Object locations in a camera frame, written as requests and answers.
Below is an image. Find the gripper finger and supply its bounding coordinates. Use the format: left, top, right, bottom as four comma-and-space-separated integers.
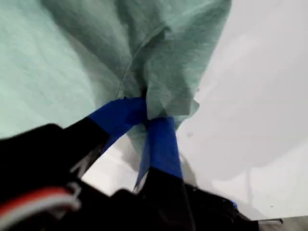
133, 116, 193, 207
64, 96, 148, 179

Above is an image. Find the pale green T-shirt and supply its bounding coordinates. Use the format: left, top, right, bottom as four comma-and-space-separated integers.
0, 0, 233, 156

